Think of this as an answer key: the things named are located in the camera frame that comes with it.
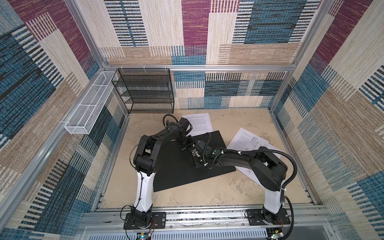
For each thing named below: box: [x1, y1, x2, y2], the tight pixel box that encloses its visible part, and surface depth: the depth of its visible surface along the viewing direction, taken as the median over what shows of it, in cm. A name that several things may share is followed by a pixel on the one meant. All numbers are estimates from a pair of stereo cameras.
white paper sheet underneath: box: [226, 127, 270, 152], surface depth 105 cm
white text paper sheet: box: [182, 113, 213, 137], surface depth 115 cm
